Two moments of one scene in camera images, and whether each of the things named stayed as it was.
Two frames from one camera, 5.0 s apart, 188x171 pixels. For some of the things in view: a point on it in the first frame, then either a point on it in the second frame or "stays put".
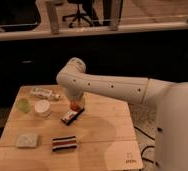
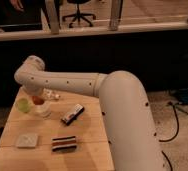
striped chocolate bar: x=61 y=143 stays put
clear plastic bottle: x=44 y=93 stays put
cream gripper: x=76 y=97 -> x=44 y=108
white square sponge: x=27 y=140 stays put
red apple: x=74 y=106 -> x=37 y=100
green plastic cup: x=23 y=105 stays put
